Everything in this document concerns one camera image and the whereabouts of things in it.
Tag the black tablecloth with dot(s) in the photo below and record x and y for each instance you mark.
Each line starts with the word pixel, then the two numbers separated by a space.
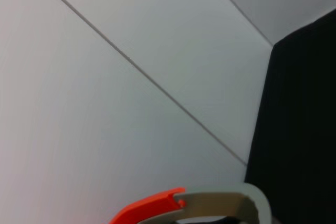
pixel 296 129

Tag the grey perforated storage box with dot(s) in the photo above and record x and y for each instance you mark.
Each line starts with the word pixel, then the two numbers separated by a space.
pixel 260 203

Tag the orange plastic clip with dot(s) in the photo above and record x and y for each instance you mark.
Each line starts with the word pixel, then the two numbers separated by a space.
pixel 147 205

